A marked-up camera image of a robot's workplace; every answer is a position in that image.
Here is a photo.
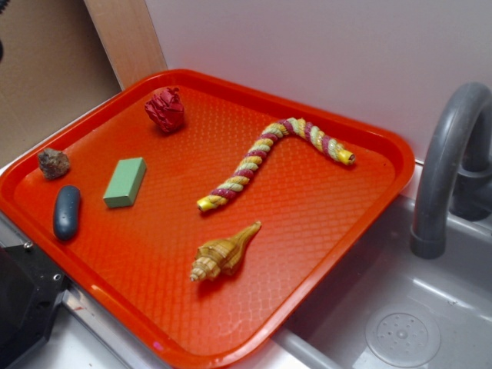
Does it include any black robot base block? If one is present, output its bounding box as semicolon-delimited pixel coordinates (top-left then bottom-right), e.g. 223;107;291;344
1;242;68;368

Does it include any rough brown rock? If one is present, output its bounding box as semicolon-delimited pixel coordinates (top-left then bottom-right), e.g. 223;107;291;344
37;148;71;180

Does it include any orange plastic tray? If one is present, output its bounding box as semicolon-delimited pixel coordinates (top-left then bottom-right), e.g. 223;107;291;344
1;70;414;368

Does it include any tan spiral seashell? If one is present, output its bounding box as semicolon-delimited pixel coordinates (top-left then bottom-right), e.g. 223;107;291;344
189;221;261;282

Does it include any crumpled red paper ball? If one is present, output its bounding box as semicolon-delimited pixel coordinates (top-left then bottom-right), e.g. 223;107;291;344
144;87;185;134

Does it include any green rectangular block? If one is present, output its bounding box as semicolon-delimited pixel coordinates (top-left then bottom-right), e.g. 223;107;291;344
103;158;147;208

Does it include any smooth dark grey stone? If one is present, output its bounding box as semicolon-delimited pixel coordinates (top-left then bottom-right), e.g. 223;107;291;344
53;185;81;241

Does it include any grey plastic sink basin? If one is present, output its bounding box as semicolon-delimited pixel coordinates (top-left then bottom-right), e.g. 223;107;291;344
274;197;491;368

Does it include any light wooden board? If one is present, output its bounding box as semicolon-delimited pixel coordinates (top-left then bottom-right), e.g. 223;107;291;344
85;0;168;89

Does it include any grey toy faucet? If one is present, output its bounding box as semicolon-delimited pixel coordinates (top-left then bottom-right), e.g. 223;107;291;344
411;82;491;259

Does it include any red yellow twisted rope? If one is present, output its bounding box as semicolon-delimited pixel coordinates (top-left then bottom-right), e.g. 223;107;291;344
196;117;357;213

